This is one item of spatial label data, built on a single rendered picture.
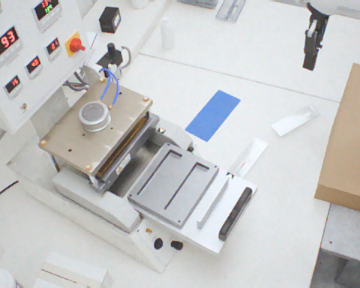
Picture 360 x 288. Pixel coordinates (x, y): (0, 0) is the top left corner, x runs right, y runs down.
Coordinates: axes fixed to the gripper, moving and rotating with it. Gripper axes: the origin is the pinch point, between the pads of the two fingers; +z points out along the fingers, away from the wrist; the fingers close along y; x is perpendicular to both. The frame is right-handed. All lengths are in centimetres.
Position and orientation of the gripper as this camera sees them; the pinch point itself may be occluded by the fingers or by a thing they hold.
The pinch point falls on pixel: (310, 58)
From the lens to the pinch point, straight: 124.5
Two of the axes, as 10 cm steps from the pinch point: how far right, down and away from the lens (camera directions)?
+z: 0.6, 5.8, 8.1
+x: -8.5, -4.0, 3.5
